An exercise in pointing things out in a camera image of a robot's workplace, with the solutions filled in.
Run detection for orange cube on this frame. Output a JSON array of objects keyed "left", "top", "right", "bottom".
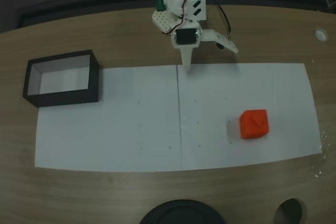
[{"left": 239, "top": 109, "right": 270, "bottom": 140}]

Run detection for dark brown open box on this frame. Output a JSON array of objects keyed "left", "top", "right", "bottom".
[{"left": 23, "top": 49, "right": 101, "bottom": 108}]

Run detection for white paper sheet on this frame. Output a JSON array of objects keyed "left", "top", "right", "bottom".
[
  {"left": 176, "top": 62, "right": 323, "bottom": 170},
  {"left": 34, "top": 65, "right": 184, "bottom": 173}
]

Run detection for small white round cap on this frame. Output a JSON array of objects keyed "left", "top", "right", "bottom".
[{"left": 314, "top": 27, "right": 328, "bottom": 42}]

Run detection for black round lamp base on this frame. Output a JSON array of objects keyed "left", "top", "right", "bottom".
[{"left": 139, "top": 199, "right": 226, "bottom": 224}]

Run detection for camera board on white mount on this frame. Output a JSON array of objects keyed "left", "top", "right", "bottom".
[{"left": 201, "top": 28, "right": 239, "bottom": 54}]

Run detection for black camera cable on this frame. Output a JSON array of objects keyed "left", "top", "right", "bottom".
[{"left": 217, "top": 3, "right": 233, "bottom": 38}]

